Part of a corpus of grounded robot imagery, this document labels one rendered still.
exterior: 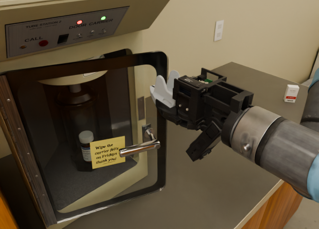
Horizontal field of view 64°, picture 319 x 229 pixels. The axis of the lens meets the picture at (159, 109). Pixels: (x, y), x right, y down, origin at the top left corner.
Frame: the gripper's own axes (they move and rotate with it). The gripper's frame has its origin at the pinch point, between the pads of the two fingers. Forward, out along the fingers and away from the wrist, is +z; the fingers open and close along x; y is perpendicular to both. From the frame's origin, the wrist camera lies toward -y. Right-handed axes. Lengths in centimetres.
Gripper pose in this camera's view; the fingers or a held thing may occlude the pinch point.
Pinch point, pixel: (155, 92)
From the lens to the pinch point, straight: 51.8
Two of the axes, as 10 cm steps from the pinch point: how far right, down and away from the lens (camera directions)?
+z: -6.6, -4.0, 6.3
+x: -7.5, 3.5, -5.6
